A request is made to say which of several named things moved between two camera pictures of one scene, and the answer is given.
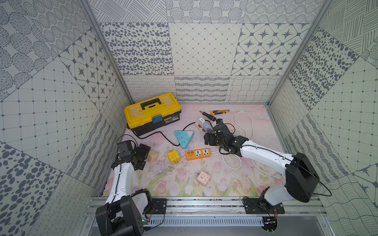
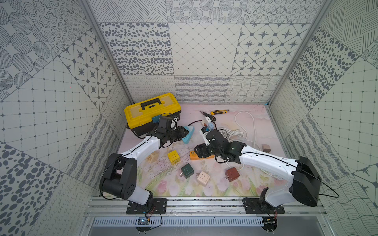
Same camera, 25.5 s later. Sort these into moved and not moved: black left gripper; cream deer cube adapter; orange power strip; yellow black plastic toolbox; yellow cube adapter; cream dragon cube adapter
Moved: orange power strip; black left gripper
Not moved: cream dragon cube adapter; yellow black plastic toolbox; yellow cube adapter; cream deer cube adapter
